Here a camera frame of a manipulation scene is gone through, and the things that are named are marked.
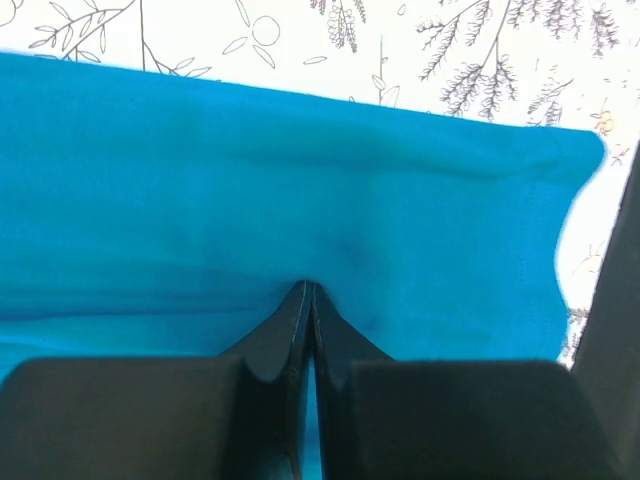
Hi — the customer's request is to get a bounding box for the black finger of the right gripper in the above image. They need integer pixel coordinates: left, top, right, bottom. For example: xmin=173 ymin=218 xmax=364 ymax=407
xmin=572 ymin=158 xmax=639 ymax=479

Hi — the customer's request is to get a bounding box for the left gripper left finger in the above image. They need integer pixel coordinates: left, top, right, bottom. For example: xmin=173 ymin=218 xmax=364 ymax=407
xmin=1 ymin=282 xmax=312 ymax=479

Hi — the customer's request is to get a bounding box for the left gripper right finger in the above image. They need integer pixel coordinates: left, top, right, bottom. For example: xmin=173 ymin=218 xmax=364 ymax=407
xmin=311 ymin=287 xmax=620 ymax=479

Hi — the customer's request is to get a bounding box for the blue t shirt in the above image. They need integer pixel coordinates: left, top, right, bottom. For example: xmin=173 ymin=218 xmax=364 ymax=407
xmin=1 ymin=54 xmax=604 ymax=479

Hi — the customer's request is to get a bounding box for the floral table mat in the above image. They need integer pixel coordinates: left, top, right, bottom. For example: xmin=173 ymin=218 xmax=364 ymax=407
xmin=1 ymin=0 xmax=639 ymax=366

